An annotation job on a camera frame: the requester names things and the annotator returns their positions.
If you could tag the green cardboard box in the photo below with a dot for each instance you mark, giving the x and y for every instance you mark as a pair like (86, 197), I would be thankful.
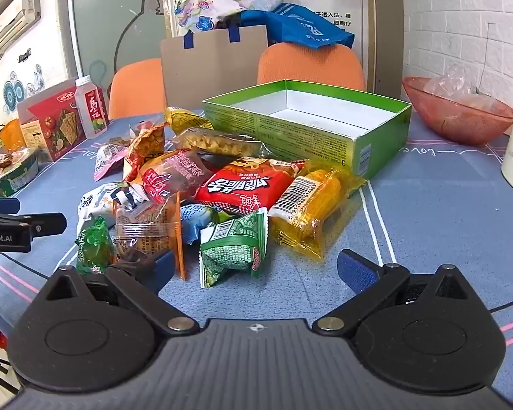
(316, 136)

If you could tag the green patterned snack packet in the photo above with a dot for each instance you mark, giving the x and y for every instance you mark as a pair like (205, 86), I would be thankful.
(233, 247)

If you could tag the blue plastic bag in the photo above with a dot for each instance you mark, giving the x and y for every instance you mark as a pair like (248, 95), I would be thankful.
(299, 25)

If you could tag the red cracker box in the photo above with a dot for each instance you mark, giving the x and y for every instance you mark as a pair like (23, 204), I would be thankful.
(55, 124)

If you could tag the white and black snack packet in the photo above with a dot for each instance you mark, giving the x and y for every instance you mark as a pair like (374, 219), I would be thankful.
(107, 200)

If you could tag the light blue snack packet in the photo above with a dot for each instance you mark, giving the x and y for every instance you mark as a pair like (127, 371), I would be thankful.
(196, 218)

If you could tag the red noodle snack packet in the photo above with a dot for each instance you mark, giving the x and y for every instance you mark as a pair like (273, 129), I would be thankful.
(243, 186)

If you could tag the white air conditioner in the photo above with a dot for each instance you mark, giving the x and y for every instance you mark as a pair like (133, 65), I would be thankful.
(13, 19)

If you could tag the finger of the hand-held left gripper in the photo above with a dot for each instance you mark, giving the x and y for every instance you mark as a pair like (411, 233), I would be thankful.
(0, 205)
(47, 224)

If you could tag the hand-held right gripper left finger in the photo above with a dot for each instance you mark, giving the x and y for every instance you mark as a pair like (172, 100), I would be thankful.
(159, 270)

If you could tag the framed wall poster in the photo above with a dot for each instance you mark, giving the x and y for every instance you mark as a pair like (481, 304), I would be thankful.
(355, 17)

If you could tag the blue printed tablecloth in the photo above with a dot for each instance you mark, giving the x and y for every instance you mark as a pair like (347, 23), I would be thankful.
(427, 222)

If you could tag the clear plastic bag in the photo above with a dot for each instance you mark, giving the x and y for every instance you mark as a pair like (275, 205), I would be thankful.
(453, 83)

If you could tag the yellow barcode snack packet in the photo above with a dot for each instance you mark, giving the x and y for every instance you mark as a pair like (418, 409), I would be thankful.
(312, 205)

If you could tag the instant noodle bowl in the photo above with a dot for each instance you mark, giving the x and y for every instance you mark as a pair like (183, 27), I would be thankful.
(13, 175)

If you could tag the red clear date packet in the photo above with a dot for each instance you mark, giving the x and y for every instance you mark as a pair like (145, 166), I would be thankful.
(175, 175)

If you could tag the orange-red bean snack packet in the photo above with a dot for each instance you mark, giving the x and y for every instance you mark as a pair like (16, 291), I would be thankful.
(147, 145)

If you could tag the small green candy packet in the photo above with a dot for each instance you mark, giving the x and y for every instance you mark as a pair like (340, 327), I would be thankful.
(95, 247)

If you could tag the orange cup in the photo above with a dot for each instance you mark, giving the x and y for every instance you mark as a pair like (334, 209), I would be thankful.
(10, 134)

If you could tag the orange chair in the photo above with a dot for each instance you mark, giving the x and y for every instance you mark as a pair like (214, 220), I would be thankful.
(312, 64)
(132, 89)

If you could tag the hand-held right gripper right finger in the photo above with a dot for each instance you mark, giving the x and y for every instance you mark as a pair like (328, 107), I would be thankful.
(355, 270)

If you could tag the clear orange-edged snack packet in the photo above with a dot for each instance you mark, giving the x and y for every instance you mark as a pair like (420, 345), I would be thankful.
(147, 226)

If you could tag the pink snack packet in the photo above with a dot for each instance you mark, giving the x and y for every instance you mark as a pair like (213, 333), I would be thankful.
(109, 158)

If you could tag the red and white drink bottle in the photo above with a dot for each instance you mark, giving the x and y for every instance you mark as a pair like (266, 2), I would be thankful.
(90, 109)

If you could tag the clear peanut packet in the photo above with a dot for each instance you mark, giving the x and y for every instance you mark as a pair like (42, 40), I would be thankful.
(220, 143)

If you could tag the brown paper bag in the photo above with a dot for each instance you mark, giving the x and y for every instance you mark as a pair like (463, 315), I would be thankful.
(209, 68)

